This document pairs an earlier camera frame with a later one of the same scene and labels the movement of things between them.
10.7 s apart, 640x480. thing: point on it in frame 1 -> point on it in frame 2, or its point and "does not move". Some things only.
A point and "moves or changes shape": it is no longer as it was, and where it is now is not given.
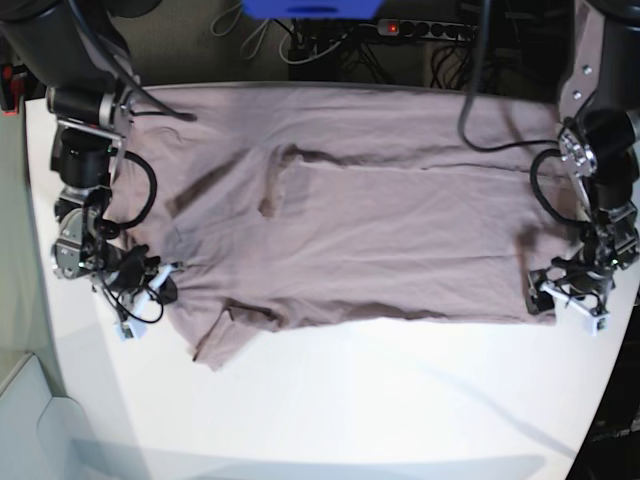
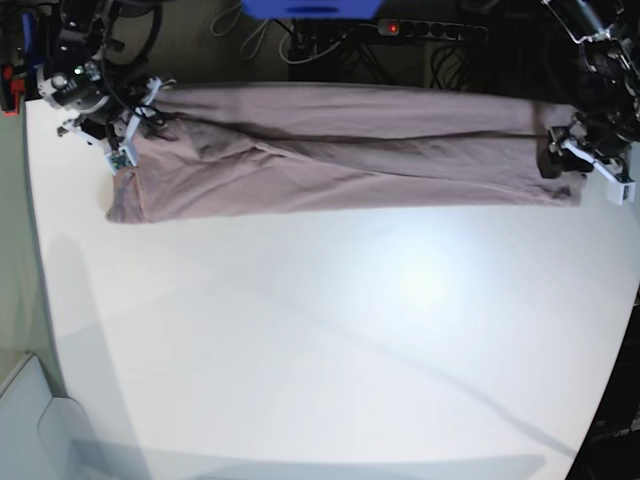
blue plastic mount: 312,9 does not move
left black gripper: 132,269 -> 97,122
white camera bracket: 133,325 -> 123,157
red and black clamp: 12,88 does not move
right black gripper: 580,276 -> 610,136
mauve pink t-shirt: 301,204 moves or changes shape
